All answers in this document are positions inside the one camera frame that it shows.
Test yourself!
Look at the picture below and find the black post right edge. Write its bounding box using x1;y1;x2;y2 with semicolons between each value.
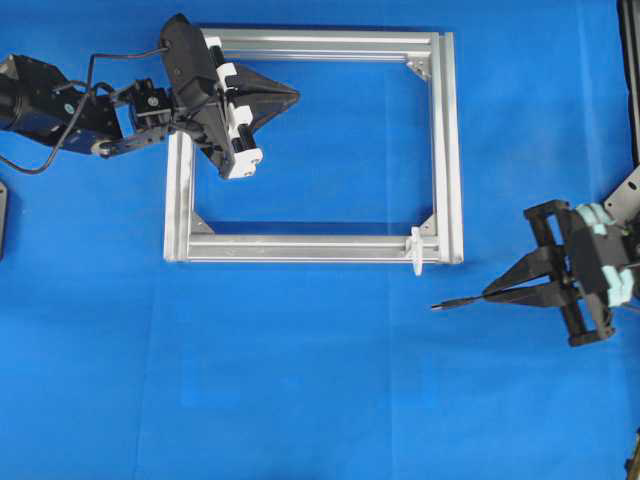
616;0;639;166

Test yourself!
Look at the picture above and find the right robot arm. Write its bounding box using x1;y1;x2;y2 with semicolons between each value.
431;169;639;347

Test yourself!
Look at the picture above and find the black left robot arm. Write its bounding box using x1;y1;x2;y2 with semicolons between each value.
1;35;299;180

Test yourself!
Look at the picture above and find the silver corner bracket bottom left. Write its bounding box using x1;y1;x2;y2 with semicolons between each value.
190;211;215;235

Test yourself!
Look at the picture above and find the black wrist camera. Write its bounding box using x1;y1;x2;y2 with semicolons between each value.
159;13;217;109

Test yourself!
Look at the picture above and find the aluminium extrusion frame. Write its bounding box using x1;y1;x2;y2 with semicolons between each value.
163;27;464;266

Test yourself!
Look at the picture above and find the black object left edge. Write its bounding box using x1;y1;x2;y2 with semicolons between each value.
0;182;9;259

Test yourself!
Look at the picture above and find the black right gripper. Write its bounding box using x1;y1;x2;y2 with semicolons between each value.
482;200;631;347

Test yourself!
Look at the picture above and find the blue table mat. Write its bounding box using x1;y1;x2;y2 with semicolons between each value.
1;1;639;479

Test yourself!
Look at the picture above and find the silver corner bracket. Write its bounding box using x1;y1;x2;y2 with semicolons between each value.
190;211;215;235
419;214;437;236
406;58;432;82

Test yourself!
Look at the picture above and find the black camera cable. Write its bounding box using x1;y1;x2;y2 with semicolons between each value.
0;45;169;176

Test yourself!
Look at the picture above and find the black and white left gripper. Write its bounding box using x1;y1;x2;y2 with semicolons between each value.
184;35;300;179

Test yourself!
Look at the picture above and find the white string loop clip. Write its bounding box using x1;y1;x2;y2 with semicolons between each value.
405;226;424;277

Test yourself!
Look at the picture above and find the silver corner bracket bottom right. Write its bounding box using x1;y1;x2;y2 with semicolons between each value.
419;214;437;236

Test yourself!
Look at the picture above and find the silver corner bracket top right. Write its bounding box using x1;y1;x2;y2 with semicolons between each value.
406;58;432;82

